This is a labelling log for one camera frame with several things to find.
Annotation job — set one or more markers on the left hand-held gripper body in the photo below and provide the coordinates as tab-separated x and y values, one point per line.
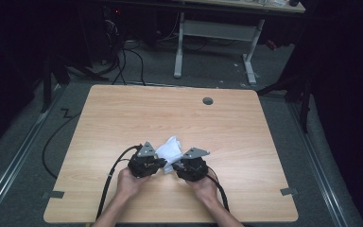
143	164

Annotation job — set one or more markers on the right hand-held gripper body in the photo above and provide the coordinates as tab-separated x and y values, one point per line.
193	168

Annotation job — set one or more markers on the white sock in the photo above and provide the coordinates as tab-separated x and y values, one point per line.
170	151

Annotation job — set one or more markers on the person's right hand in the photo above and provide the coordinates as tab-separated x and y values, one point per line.
204	189

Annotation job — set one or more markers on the person's left hand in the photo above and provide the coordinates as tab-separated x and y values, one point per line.
130	184

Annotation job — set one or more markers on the grey tape strip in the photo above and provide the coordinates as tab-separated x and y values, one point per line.
289	191
54	194

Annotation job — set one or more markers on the black metal stand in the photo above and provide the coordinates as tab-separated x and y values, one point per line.
48	78
302	94

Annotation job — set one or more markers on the dark computer tower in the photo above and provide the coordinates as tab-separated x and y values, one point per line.
112	31

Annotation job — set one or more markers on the white-framed desk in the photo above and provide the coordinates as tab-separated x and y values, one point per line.
217	30

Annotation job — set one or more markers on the small red object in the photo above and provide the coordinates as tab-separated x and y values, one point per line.
271	44

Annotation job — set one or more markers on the black computer mouse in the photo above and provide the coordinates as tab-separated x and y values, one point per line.
293	2

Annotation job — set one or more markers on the metal floor rail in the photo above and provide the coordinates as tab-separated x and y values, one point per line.
318	164
15	160

